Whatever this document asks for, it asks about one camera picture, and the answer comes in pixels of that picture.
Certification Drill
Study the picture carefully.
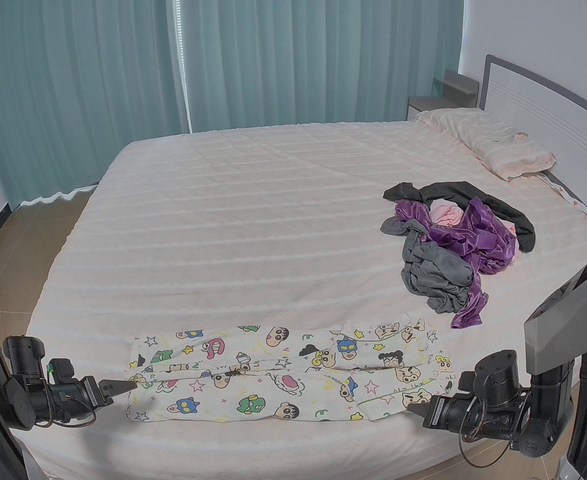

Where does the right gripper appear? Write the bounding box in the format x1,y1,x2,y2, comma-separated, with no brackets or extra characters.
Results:
422,393,467,431

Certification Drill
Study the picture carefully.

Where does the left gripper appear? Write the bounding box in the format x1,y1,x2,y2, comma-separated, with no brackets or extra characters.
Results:
72,375,102,409

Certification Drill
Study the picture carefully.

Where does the white printed pyjama top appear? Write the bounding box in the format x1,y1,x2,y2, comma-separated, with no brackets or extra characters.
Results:
125,319,454,424

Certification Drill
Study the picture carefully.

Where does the pile of clothes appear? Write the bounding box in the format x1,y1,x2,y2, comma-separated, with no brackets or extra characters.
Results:
381,182,536,330

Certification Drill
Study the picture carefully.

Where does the bed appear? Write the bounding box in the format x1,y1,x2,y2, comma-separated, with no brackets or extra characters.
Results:
11,53,587,474

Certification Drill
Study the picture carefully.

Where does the pale pink pillow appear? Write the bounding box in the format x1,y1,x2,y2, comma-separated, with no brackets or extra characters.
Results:
413,108,558,183

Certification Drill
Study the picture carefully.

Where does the grey bedside table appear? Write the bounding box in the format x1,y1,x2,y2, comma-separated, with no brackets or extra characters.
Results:
407,69,479,121

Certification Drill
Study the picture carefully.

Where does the blue-green curtain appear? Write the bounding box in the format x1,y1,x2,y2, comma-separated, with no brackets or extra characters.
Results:
181,0,466,132
0,0,192,212

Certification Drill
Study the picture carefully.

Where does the window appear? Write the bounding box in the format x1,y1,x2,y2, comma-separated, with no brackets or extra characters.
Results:
166,0,192,134

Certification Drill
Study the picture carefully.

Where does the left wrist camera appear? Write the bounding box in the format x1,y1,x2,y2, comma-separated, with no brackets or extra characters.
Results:
46,360,74,384

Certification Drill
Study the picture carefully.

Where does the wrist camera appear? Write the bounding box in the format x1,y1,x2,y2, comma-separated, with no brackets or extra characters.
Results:
456,370,479,396
46,360,74,384

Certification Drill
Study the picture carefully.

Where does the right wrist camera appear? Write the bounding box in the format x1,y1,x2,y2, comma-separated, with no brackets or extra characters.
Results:
456,370,479,396

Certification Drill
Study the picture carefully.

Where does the black cable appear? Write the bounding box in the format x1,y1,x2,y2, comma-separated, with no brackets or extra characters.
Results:
460,428,490,470

